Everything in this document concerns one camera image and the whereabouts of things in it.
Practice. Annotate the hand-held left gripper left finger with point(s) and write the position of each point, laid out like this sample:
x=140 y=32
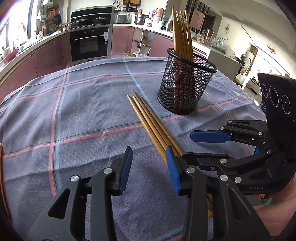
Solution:
x=124 y=171

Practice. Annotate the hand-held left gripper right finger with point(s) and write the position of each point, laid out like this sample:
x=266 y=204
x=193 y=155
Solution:
x=173 y=173

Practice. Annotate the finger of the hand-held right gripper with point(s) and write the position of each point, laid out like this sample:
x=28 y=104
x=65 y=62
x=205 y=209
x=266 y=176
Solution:
x=203 y=161
x=208 y=136

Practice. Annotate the black mesh holder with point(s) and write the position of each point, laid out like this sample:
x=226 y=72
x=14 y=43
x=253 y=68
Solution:
x=182 y=92

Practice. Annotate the bundle of wooden chopsticks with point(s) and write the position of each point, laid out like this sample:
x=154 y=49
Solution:
x=182 y=41

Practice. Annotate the person's right hand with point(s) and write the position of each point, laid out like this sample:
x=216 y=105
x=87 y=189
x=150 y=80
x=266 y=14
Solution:
x=279 y=210

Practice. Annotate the white kitchen counter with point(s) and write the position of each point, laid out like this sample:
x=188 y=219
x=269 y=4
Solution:
x=224 y=64

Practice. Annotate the blue plaid tablecloth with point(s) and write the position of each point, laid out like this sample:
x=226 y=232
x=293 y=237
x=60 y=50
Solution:
x=81 y=104

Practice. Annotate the plastic bag of greens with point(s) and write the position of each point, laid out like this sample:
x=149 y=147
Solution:
x=219 y=42

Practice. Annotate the clear plastic cookie box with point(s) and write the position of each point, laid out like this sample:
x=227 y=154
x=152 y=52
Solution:
x=204 y=39

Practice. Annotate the pink kitchen base cabinet run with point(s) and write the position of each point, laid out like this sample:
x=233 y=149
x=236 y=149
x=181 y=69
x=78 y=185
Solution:
x=46 y=58
x=122 y=39

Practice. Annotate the black built-in oven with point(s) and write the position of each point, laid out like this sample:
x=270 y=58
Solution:
x=89 y=46

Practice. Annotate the striped partition screen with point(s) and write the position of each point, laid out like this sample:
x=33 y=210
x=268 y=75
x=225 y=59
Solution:
x=188 y=4

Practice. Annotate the pink thermos jug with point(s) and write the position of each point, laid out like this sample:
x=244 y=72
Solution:
x=160 y=12

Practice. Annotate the steel steamer pot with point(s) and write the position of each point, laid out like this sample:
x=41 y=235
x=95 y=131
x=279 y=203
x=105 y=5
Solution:
x=140 y=19

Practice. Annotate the silver countertop appliance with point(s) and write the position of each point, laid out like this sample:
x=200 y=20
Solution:
x=120 y=18

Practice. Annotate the wooden cutting board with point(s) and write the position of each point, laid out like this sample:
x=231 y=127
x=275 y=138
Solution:
x=135 y=1

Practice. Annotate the black lidded pot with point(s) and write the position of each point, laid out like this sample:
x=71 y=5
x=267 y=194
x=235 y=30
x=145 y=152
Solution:
x=100 y=20

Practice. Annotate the black lidded wok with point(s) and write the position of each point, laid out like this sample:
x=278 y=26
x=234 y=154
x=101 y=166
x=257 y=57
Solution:
x=79 y=22

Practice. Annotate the woven basket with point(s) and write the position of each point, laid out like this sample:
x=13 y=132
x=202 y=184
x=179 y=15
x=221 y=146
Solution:
x=52 y=27

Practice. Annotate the black range hood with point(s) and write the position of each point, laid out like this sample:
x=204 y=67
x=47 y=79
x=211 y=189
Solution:
x=92 y=12

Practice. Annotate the pink bowl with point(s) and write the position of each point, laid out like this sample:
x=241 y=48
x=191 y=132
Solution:
x=10 y=55

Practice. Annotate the hanging black frying pan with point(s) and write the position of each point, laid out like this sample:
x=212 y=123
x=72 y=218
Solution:
x=57 y=19

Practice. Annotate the hanging kitchen utensil rack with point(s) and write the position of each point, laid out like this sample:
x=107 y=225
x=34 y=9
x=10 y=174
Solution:
x=52 y=11

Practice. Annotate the large kitchen window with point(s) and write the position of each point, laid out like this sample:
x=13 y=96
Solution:
x=20 y=27

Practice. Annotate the white water heater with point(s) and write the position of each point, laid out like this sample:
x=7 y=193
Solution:
x=46 y=2

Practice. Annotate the pink wall painting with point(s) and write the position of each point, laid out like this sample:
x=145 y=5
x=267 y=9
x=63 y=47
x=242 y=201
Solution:
x=198 y=18

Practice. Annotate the black wall rack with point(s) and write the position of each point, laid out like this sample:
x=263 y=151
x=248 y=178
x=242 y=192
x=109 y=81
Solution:
x=133 y=8

